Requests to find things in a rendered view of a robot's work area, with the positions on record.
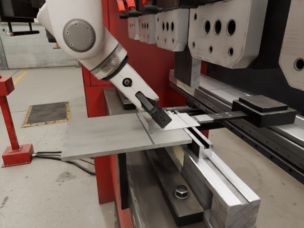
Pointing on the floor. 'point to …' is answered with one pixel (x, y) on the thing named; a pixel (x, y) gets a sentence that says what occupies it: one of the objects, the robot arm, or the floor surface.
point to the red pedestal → (27, 154)
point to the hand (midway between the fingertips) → (159, 114)
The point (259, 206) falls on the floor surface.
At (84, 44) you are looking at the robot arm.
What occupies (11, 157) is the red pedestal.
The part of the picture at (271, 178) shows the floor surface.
